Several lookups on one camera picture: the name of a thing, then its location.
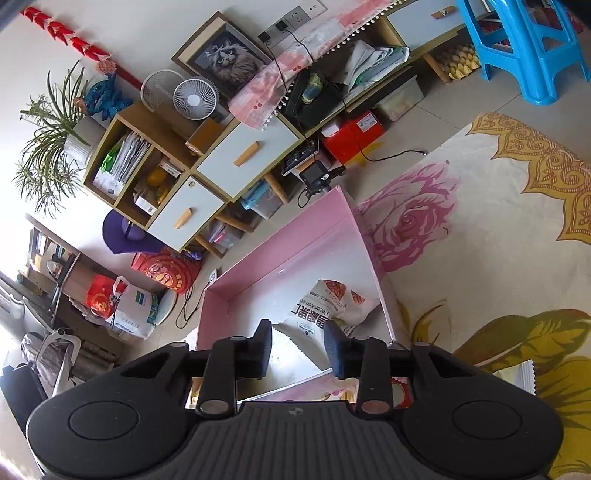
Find white desk fan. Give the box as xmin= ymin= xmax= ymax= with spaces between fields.
xmin=172 ymin=77 xmax=219 ymax=121

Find red storage box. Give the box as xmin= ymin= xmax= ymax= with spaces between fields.
xmin=320 ymin=110 xmax=386 ymax=165

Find pink cardboard box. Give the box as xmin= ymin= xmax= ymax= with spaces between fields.
xmin=195 ymin=185 xmax=408 ymax=402

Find clear storage bin blue lid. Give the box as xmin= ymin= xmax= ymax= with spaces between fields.
xmin=239 ymin=180 xmax=283 ymax=220

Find framed cat picture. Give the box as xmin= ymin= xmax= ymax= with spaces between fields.
xmin=171 ymin=12 xmax=270 ymax=100

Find white shopping bag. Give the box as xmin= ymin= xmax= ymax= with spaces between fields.
xmin=107 ymin=276 xmax=159 ymax=340

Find white office chair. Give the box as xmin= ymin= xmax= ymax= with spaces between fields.
xmin=20 ymin=329 xmax=83 ymax=398

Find pink patterned cloth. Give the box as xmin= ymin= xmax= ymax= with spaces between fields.
xmin=228 ymin=1 xmax=405 ymax=129

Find red gift bag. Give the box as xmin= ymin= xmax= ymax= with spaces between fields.
xmin=131 ymin=251 xmax=201 ymax=294

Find wooden cabinet white drawers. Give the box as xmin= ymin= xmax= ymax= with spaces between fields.
xmin=84 ymin=1 xmax=464 ymax=251

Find green potted plant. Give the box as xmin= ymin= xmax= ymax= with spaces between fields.
xmin=13 ymin=64 xmax=104 ymax=217

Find floral table cloth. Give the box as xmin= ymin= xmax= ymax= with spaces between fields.
xmin=360 ymin=113 xmax=590 ymax=479

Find blue plastic stool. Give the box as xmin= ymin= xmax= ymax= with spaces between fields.
xmin=458 ymin=1 xmax=590 ymax=106

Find purple plush toy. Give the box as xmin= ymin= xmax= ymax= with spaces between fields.
xmin=102 ymin=210 xmax=164 ymax=255

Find white snack bag red print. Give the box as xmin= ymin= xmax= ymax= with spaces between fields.
xmin=273 ymin=279 xmax=380 ymax=370

